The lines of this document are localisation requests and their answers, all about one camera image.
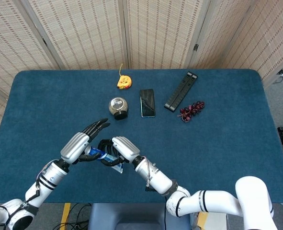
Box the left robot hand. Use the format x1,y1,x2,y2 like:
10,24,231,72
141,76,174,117
60,117,111,165

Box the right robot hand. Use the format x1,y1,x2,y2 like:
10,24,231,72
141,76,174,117
97,136,141,168

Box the blue white toothpaste tube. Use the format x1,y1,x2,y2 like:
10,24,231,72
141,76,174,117
85,145,125,173

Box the blue felt table cover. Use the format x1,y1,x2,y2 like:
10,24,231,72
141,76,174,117
0,69,283,204

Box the round glass jar black lid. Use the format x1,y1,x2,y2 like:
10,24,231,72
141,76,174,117
108,96,129,121

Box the black smartphone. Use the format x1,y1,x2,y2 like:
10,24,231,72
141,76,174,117
139,89,157,118

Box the yellow tape measure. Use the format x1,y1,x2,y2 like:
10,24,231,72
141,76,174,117
116,62,133,91

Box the grey blue robot torso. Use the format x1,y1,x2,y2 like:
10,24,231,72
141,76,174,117
88,203,196,230

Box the yellow floor strip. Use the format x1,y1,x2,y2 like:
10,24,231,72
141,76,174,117
60,203,71,230

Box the purple grape bunch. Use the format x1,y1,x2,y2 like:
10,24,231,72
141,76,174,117
177,101,205,123

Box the black folding stand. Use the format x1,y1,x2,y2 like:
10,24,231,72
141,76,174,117
164,71,199,112

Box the yellow white cardboard box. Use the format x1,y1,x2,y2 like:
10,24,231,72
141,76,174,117
195,210,229,230

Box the black floor cables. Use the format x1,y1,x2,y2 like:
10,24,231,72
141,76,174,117
51,203,94,230

